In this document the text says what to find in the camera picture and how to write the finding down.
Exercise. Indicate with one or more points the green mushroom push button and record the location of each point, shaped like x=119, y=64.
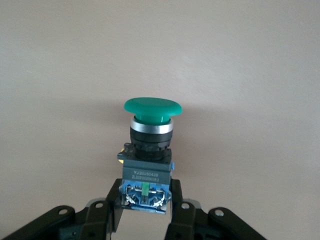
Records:
x=150, y=150

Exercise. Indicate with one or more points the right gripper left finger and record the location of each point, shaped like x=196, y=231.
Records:
x=100, y=220

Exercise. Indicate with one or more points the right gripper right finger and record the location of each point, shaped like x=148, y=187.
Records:
x=185, y=220

